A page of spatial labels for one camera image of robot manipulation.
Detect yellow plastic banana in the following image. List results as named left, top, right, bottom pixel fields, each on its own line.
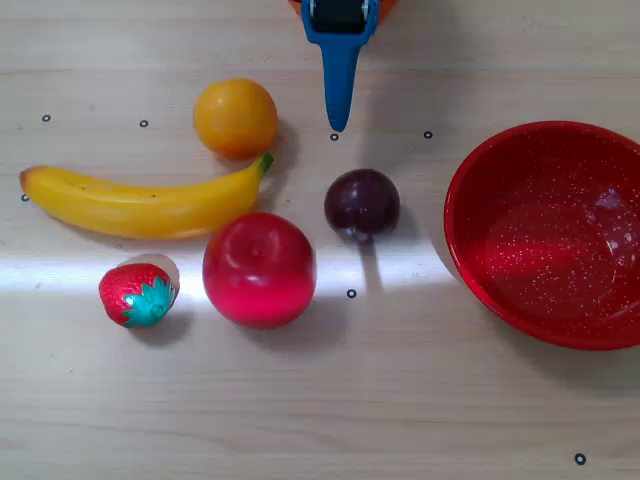
left=19, top=152, right=275, bottom=240

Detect orange plastic fruit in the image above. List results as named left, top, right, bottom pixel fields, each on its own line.
left=193, top=77, right=279, bottom=161

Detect red plastic apple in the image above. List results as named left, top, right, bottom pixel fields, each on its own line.
left=201, top=212, right=318, bottom=330

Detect red plastic strawberry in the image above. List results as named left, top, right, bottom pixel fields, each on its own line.
left=98, top=263, right=178, bottom=330

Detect dark purple plastic plum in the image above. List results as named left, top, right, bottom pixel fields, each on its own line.
left=323, top=168, right=401, bottom=245

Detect blue gripper black motor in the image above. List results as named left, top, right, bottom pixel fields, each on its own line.
left=300, top=0, right=380, bottom=133

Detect red speckled bowl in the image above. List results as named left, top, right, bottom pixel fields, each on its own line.
left=443, top=120, right=640, bottom=352

